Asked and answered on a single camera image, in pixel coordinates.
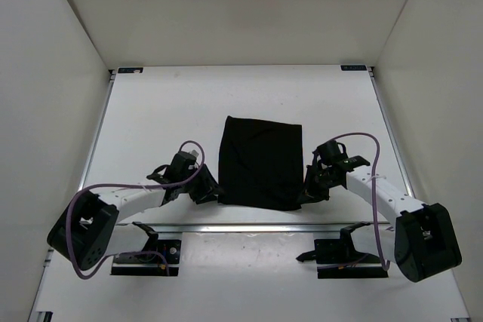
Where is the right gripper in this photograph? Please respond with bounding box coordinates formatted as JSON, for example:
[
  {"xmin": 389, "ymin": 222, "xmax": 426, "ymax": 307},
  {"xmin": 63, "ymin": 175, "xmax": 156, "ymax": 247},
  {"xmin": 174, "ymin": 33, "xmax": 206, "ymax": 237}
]
[{"xmin": 297, "ymin": 165, "xmax": 340, "ymax": 204}]

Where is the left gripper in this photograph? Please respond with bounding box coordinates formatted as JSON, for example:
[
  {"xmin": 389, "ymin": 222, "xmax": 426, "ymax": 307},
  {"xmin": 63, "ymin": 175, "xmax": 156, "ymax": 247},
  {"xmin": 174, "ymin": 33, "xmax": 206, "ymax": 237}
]
[{"xmin": 180, "ymin": 163, "xmax": 225, "ymax": 204}]

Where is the black skirt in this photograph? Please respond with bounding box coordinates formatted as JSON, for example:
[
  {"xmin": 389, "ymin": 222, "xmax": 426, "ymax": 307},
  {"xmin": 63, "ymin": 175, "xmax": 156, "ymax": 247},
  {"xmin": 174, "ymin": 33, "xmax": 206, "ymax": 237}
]
[{"xmin": 218, "ymin": 116, "xmax": 303, "ymax": 211}]

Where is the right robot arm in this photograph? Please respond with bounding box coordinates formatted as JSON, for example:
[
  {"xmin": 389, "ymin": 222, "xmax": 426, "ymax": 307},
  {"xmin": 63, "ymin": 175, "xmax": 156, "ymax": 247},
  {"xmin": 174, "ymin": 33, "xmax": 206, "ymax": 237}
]
[{"xmin": 296, "ymin": 140, "xmax": 462, "ymax": 282}]

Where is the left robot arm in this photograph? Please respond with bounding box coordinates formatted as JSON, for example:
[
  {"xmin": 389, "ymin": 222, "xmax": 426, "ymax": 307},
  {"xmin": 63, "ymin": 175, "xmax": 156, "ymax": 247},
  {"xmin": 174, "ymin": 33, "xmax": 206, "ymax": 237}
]
[{"xmin": 47, "ymin": 150, "xmax": 223, "ymax": 278}]

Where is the right table corner label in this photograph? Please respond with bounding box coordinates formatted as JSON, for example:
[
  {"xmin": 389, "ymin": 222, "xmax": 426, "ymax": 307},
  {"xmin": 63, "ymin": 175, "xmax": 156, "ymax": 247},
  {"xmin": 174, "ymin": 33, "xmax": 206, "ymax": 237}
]
[{"xmin": 340, "ymin": 65, "xmax": 367, "ymax": 72}]

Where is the table corner label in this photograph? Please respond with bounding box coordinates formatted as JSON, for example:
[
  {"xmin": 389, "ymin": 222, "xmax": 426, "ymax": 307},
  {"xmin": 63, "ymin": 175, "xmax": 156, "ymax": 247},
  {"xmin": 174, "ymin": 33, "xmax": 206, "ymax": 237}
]
[
  {"xmin": 340, "ymin": 65, "xmax": 367, "ymax": 72},
  {"xmin": 117, "ymin": 67, "xmax": 143, "ymax": 74}
]

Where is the left table corner label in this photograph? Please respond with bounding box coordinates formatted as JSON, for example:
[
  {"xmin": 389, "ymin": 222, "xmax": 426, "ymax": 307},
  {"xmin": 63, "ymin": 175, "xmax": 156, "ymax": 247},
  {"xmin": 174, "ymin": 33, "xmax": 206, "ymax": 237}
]
[{"xmin": 117, "ymin": 67, "xmax": 143, "ymax": 74}]

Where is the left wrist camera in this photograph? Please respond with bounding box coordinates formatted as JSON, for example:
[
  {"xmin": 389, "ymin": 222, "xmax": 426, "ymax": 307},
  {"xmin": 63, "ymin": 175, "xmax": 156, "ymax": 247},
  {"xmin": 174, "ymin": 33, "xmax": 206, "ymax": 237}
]
[{"xmin": 188, "ymin": 149, "xmax": 201, "ymax": 167}]

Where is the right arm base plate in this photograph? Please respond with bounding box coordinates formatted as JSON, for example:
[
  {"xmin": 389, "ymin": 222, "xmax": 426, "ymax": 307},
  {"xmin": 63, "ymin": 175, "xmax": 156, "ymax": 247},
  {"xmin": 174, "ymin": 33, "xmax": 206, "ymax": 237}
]
[{"xmin": 296, "ymin": 222, "xmax": 388, "ymax": 280}]

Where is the aluminium table front rail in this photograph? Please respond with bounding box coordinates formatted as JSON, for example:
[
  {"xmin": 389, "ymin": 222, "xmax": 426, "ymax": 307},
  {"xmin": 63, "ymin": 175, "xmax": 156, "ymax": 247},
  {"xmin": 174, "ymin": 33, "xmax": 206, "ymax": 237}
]
[{"xmin": 116, "ymin": 222, "xmax": 397, "ymax": 235}]

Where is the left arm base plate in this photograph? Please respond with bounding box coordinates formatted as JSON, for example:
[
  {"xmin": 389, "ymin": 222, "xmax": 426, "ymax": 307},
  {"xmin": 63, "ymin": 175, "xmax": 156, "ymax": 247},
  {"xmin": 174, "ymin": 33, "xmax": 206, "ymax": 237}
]
[{"xmin": 110, "ymin": 233, "xmax": 182, "ymax": 277}]

